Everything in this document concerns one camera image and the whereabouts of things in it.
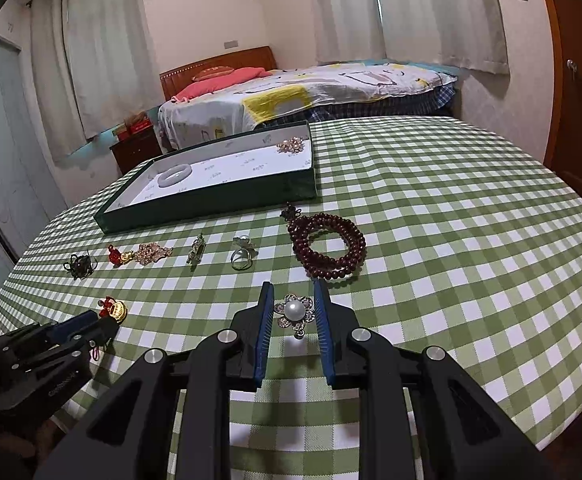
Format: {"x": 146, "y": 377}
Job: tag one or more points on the orange pillow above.
{"x": 211, "y": 73}

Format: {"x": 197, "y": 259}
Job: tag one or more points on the person's left hand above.
{"x": 41, "y": 442}

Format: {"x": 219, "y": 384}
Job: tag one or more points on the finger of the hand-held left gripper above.
{"x": 73, "y": 323}
{"x": 98, "y": 332}

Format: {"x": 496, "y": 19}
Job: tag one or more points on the red knot gold charm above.
{"x": 116, "y": 309}
{"x": 118, "y": 256}

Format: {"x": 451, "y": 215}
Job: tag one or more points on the wooden bed headboard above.
{"x": 251, "y": 57}

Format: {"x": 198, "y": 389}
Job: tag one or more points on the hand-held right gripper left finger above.
{"x": 263, "y": 332}

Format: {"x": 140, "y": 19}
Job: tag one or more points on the grey sliding wardrobe door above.
{"x": 6, "y": 150}

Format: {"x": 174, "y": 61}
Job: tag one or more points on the brown wooden door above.
{"x": 581, "y": 110}

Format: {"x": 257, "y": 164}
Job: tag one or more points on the white curtain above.
{"x": 111, "y": 50}
{"x": 56, "y": 85}
{"x": 441, "y": 15}
{"x": 346, "y": 10}

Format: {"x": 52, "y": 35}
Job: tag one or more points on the pink pillow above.
{"x": 221, "y": 82}

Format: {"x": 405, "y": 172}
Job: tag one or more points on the dark green jewelry tray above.
{"x": 196, "y": 202}

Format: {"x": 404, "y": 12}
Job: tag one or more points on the pearl flower brooch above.
{"x": 293, "y": 311}

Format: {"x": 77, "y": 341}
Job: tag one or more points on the red gift boxes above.
{"x": 133, "y": 127}

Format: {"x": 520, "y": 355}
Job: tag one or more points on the pale jade bangle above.
{"x": 160, "y": 176}

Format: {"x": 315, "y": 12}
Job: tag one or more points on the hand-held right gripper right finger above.
{"x": 323, "y": 332}

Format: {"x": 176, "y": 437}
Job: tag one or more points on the rose gold rhinestone brooch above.
{"x": 291, "y": 145}

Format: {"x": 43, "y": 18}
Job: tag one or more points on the bed with patterned cover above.
{"x": 321, "y": 90}

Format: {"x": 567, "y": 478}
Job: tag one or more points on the blue plaid blanket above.
{"x": 396, "y": 102}

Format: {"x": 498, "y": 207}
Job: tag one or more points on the dark wooden nightstand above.
{"x": 136, "y": 152}

